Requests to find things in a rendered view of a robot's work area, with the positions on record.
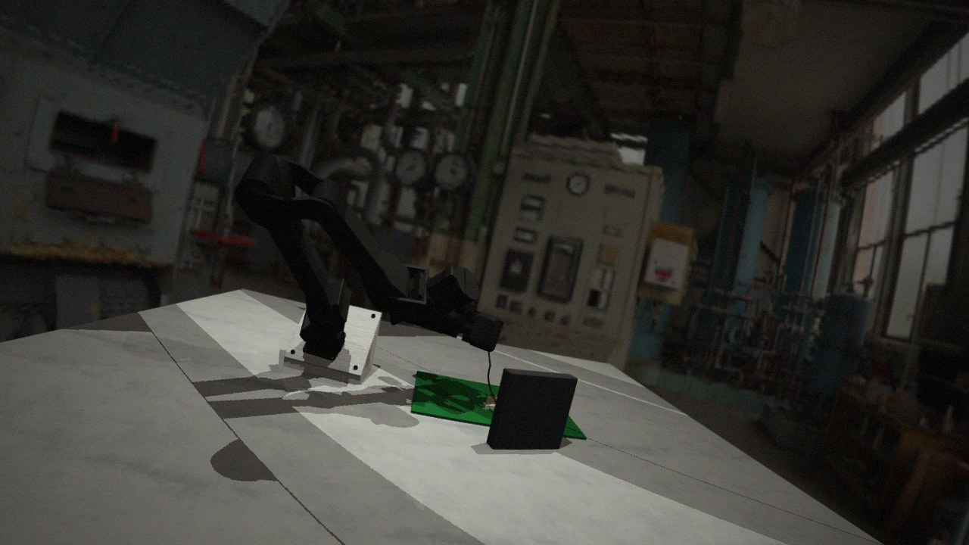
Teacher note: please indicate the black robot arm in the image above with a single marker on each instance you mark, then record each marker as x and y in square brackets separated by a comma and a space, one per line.
[266, 193]

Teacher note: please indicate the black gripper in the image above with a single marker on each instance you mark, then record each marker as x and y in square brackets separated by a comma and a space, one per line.
[480, 329]

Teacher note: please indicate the green circuit board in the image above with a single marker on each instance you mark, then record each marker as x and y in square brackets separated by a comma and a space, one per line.
[461, 400]

